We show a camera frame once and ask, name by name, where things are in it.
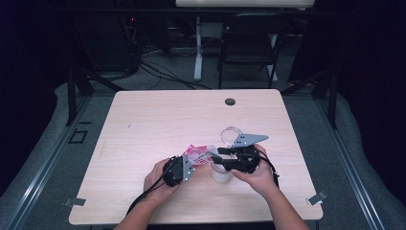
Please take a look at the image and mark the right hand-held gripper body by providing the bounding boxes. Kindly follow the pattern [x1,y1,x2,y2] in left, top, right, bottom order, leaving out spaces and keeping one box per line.
[227,133,270,174]

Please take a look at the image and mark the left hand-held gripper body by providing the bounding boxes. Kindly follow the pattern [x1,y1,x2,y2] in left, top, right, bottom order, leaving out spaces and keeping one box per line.
[162,153,196,188]

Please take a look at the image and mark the pink and white plastic bag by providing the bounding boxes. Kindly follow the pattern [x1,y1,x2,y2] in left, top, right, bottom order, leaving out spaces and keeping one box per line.
[184,144,221,167]

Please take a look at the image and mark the person's left hand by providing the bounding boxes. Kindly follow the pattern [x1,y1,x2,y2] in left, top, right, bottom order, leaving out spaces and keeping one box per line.
[143,156,182,203]

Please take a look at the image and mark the person's right hand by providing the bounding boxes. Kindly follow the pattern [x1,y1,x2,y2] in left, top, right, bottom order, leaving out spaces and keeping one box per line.
[231,143,279,197]

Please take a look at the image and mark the grey tape piece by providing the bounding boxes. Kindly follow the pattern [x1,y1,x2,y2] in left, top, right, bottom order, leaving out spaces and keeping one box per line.
[305,191,328,206]
[63,197,87,207]

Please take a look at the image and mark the black metal stand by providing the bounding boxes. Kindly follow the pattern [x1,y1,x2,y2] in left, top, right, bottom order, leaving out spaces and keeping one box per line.
[281,68,339,130]
[65,63,126,127]

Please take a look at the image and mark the black square floor tape mark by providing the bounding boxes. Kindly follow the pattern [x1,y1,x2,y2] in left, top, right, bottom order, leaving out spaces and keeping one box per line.
[67,128,89,145]

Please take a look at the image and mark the black folding chair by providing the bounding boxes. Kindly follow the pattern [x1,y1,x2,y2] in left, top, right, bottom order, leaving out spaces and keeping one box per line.
[217,12,290,90]

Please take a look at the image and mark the grey box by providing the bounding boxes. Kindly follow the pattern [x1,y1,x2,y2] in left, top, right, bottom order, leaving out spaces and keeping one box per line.
[200,21,224,40]

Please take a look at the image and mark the black computer case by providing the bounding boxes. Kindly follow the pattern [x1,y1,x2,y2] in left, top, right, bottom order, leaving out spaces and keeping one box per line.
[75,12,137,75]

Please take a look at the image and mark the white desk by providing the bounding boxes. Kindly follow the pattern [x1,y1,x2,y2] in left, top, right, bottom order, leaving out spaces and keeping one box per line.
[174,0,316,83]

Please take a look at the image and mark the right hand-held gripper black cable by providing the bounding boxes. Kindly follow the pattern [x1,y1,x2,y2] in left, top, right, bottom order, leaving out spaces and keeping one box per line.
[259,149,281,190]

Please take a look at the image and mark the black floor cables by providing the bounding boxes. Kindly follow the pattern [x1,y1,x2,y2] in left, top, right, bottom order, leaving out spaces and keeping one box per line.
[138,60,213,91]

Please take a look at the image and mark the aluminium floor rail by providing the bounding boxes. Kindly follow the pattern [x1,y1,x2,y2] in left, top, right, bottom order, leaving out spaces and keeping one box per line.
[314,95,389,230]
[0,95,94,230]

